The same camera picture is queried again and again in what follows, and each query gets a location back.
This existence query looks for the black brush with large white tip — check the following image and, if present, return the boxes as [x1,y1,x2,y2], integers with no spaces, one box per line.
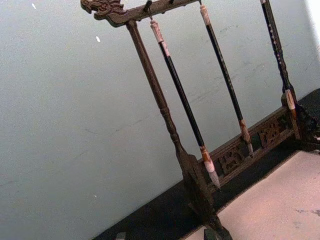
[149,18,222,190]

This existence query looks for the carved dark wooden brush rack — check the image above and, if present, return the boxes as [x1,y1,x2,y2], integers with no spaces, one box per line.
[80,0,320,240]

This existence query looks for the thin black brush, brown ferrule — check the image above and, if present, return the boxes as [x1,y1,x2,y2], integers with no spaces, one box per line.
[198,3,255,159]

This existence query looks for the black table cloth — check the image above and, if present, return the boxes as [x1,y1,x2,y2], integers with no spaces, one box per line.
[91,87,320,240]

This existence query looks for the pale pink felt mat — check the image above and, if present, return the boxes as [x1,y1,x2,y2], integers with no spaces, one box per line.
[179,149,320,240]

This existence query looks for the black brush with speckled handle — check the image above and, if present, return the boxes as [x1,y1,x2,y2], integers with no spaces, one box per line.
[259,0,300,125]

